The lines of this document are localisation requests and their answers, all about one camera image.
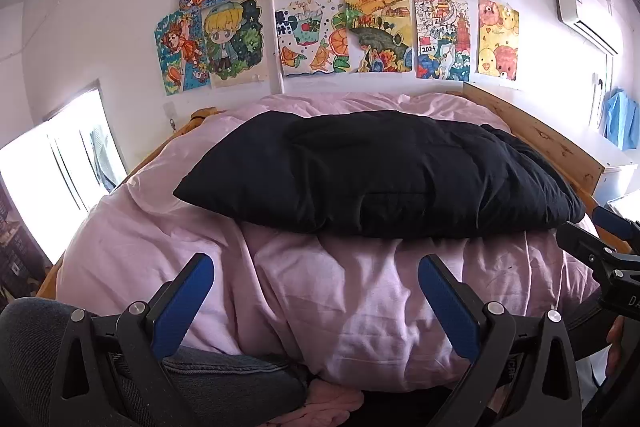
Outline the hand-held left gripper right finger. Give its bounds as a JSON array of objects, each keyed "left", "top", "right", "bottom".
[{"left": 417, "top": 254, "right": 583, "bottom": 427}]

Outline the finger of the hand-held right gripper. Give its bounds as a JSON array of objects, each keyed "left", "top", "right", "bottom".
[
  {"left": 555, "top": 222, "right": 618, "bottom": 269},
  {"left": 592, "top": 204, "right": 640, "bottom": 244}
]

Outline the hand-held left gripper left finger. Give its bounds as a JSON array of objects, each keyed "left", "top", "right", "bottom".
[{"left": 50, "top": 252, "right": 216, "bottom": 427}]

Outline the black pillow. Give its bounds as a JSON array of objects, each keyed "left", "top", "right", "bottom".
[{"left": 172, "top": 111, "right": 587, "bottom": 239}]

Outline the person's right hand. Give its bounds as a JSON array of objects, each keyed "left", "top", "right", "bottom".
[{"left": 605, "top": 314, "right": 628, "bottom": 380}]

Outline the white cabinet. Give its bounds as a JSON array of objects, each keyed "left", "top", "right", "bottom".
[{"left": 597, "top": 127, "right": 640, "bottom": 208}]

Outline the person's leg in jeans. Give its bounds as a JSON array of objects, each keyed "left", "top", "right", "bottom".
[{"left": 0, "top": 297, "right": 308, "bottom": 427}]

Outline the light blue hanging cloth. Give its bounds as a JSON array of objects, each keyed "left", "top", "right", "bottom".
[{"left": 602, "top": 87, "right": 640, "bottom": 152}]

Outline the pink blanket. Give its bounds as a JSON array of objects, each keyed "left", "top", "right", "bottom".
[{"left": 55, "top": 92, "right": 601, "bottom": 395}]

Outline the pink crumpled cloth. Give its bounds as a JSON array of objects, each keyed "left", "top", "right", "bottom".
[{"left": 300, "top": 379, "right": 366, "bottom": 427}]

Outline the dark printed curtain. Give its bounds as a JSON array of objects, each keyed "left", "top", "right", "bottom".
[{"left": 0, "top": 192, "right": 53, "bottom": 303}]

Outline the bright window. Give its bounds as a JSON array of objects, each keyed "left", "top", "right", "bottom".
[{"left": 0, "top": 79, "right": 130, "bottom": 258}]

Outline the white air conditioner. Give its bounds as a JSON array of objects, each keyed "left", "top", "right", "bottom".
[{"left": 554, "top": 0, "right": 621, "bottom": 55}]

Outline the pigs and chick drawing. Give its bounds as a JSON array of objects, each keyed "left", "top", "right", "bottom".
[{"left": 476, "top": 0, "right": 521, "bottom": 82}]

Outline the city buildings drawing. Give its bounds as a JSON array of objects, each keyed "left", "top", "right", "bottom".
[{"left": 410, "top": 0, "right": 472, "bottom": 82}]

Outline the orange-haired girl blue drawing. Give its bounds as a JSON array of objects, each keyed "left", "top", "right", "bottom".
[{"left": 154, "top": 11, "right": 211, "bottom": 96}]

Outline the blond boy green bushes drawing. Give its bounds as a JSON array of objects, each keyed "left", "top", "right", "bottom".
[{"left": 201, "top": 0, "right": 266, "bottom": 88}]

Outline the fields landscape drawing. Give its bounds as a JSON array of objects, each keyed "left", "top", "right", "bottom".
[{"left": 344, "top": 0, "right": 416, "bottom": 75}]

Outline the orange slices drink drawing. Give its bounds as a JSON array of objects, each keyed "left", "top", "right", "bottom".
[{"left": 274, "top": 0, "right": 353, "bottom": 78}]

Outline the wooden bed frame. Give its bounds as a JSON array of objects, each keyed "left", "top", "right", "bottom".
[{"left": 35, "top": 82, "right": 631, "bottom": 300}]

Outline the white wall pipe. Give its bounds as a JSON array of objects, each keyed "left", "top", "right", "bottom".
[{"left": 262, "top": 0, "right": 287, "bottom": 94}]

